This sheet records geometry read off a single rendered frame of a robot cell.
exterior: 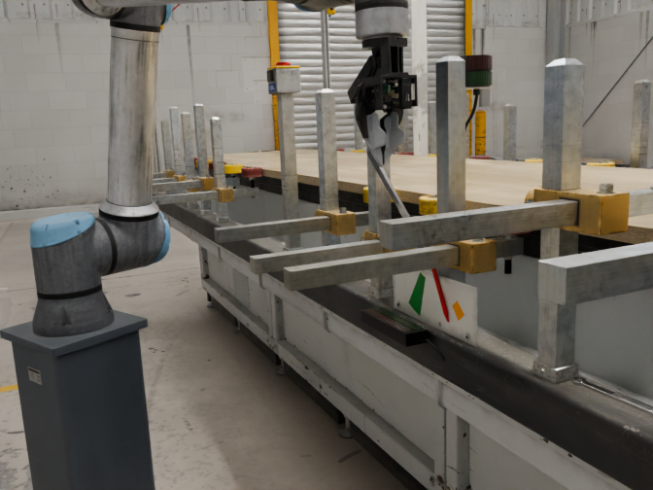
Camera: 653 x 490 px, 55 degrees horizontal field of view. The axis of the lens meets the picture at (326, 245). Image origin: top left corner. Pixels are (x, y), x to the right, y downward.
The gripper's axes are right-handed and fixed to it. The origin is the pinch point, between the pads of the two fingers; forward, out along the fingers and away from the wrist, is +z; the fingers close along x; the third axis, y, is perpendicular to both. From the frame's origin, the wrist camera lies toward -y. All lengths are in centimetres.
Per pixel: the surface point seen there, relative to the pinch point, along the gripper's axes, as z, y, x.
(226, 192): 17, -131, 7
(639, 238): 12.5, 35.3, 23.6
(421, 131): -1, -145, 103
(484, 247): 14.4, 19.3, 7.8
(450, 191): 5.7, 12.1, 6.4
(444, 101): -9.1, 11.2, 6.1
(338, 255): 18.8, -9.2, -4.8
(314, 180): 11, -85, 23
